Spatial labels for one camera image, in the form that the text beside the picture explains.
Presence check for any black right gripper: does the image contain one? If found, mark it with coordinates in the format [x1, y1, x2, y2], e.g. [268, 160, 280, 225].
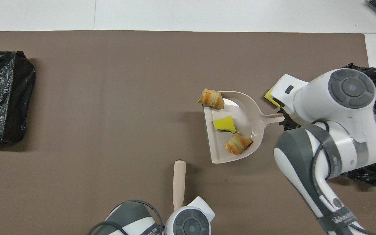
[278, 108, 301, 131]

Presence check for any yellow sponge piece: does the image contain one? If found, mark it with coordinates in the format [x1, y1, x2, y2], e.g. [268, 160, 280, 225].
[264, 86, 281, 107]
[212, 115, 237, 134]

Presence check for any beige plastic dustpan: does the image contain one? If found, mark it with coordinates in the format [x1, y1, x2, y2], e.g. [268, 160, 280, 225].
[202, 91, 285, 164]

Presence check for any striped croissant piece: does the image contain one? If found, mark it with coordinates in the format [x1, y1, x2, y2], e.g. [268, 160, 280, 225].
[224, 132, 254, 155]

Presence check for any puff pastry piece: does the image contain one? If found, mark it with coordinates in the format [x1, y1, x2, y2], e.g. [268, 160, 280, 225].
[197, 88, 225, 110]

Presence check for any beige hand brush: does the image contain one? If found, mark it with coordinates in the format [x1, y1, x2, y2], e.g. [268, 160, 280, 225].
[172, 159, 186, 212]

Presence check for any black bag-lined bin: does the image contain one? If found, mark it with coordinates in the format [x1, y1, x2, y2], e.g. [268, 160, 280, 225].
[343, 63, 376, 187]
[0, 51, 36, 146]

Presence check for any brown table mat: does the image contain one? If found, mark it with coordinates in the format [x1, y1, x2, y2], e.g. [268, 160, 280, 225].
[0, 30, 376, 235]

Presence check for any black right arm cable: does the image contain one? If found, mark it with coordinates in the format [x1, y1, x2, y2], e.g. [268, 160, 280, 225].
[310, 119, 376, 235]

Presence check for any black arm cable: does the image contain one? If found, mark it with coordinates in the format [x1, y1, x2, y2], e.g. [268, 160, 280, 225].
[310, 119, 376, 235]
[88, 200, 164, 235]

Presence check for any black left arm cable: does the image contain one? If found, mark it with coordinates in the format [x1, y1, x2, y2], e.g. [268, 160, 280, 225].
[88, 200, 164, 235]

